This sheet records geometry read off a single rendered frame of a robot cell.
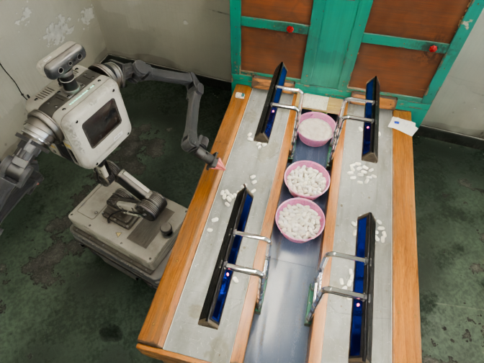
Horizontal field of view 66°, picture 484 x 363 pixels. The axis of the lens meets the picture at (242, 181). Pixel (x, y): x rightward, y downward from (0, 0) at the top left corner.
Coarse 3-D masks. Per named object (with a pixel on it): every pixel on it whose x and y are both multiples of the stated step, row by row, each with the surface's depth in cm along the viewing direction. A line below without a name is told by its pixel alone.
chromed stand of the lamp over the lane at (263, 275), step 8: (240, 232) 155; (264, 240) 154; (224, 264) 147; (232, 264) 147; (264, 264) 164; (240, 272) 146; (248, 272) 146; (256, 272) 145; (264, 272) 161; (264, 280) 150; (264, 288) 183; (256, 304) 173; (256, 312) 177
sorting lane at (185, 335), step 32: (256, 96) 264; (288, 96) 264; (256, 128) 245; (256, 160) 228; (224, 192) 214; (256, 192) 214; (224, 224) 201; (256, 224) 201; (192, 288) 180; (192, 320) 171; (224, 320) 171; (192, 352) 163; (224, 352) 163
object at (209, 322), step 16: (240, 192) 172; (240, 208) 163; (240, 224) 161; (224, 240) 159; (240, 240) 160; (224, 256) 150; (224, 272) 147; (208, 288) 147; (224, 288) 146; (208, 304) 140; (224, 304) 144; (208, 320) 135
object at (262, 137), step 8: (280, 64) 226; (280, 72) 221; (272, 80) 223; (280, 80) 220; (272, 96) 208; (280, 96) 216; (264, 104) 211; (264, 112) 203; (272, 112) 204; (264, 120) 196; (272, 120) 203; (264, 128) 193; (256, 136) 194; (264, 136) 192
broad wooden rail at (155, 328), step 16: (240, 112) 250; (224, 128) 241; (224, 144) 233; (224, 160) 226; (208, 176) 217; (208, 192) 211; (192, 208) 204; (208, 208) 206; (192, 224) 198; (176, 240) 193; (192, 240) 193; (176, 256) 187; (192, 256) 189; (176, 272) 182; (160, 288) 177; (176, 288) 178; (160, 304) 173; (176, 304) 175; (160, 320) 169; (144, 336) 164; (160, 336) 165
